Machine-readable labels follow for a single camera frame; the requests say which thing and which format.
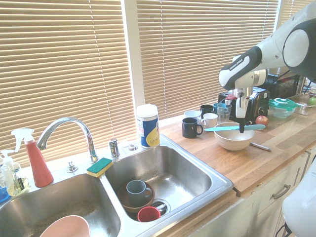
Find chrome faucet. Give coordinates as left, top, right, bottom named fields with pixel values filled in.
left=36, top=117, right=99, bottom=164

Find grey-blue mug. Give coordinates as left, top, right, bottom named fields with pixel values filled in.
left=126, top=180, right=153, bottom=206

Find black mug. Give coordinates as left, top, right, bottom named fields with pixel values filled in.
left=200, top=104, right=215, bottom=116
left=182, top=117, right=203, bottom=139

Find clear container with green lid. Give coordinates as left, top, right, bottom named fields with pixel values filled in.
left=268, top=98, right=298, bottom=119

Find beige window blind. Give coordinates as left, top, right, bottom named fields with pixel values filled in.
left=135, top=0, right=282, bottom=119
left=0, top=0, right=135, bottom=168
left=281, top=0, right=307, bottom=25

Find Lysol wipes canister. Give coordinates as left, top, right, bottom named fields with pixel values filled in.
left=136, top=104, right=160, bottom=149

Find red spray bottle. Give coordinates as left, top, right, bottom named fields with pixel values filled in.
left=11, top=128, right=54, bottom=188

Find small glass jar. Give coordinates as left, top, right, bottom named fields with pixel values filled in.
left=9, top=167, right=30, bottom=196

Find white-handled metal utensil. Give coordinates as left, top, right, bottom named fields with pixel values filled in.
left=249, top=142, right=272, bottom=152

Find pink bowl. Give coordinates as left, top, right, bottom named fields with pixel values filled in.
left=39, top=215, right=91, bottom=237

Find white mug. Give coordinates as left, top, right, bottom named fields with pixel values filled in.
left=200, top=113, right=218, bottom=129
left=184, top=110, right=202, bottom=121

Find chrome sink sprayer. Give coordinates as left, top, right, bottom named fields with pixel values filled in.
left=109, top=138, right=121, bottom=158

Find black kitchen appliance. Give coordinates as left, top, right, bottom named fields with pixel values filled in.
left=265, top=69, right=307, bottom=99

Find metal sink drain strainer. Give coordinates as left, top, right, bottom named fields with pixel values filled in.
left=152, top=199, right=171, bottom=214

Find green and yellow sponge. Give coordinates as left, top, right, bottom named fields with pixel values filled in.
left=86, top=157, right=114, bottom=178

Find brown bowl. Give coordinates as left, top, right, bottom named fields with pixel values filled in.
left=117, top=182, right=156, bottom=214

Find cream ceramic bowl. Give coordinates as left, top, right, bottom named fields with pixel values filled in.
left=213, top=122, right=255, bottom=151

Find chrome faucet knob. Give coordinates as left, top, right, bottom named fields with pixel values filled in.
left=66, top=160, right=79, bottom=173

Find red cup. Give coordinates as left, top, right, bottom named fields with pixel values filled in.
left=137, top=206, right=161, bottom=222

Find clear soap pump bottle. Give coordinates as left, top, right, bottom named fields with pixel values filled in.
left=0, top=150, right=15, bottom=196

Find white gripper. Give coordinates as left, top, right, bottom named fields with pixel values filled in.
left=235, top=95, right=249, bottom=134

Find clear drinking glass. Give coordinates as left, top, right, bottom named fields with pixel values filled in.
left=216, top=103, right=232, bottom=124

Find brass cabinet pull handle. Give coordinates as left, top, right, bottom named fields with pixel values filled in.
left=272, top=184, right=291, bottom=200

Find black and silver toaster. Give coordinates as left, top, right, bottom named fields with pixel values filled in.
left=218, top=88, right=271, bottom=124

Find teal plastic serrated knife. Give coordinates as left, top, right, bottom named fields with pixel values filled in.
left=203, top=124, right=267, bottom=132

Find stainless steel double sink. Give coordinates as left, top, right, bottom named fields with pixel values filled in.
left=0, top=134, right=235, bottom=237

